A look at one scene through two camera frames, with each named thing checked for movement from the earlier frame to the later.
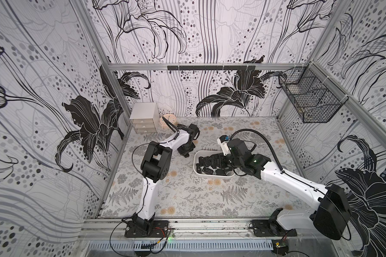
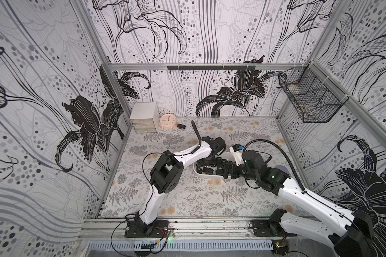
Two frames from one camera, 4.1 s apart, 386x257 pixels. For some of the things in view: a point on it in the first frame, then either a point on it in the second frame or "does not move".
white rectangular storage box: (212, 164) does not move
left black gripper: (183, 152) -> (212, 155)
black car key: (198, 168) does not move
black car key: (207, 171) does not move
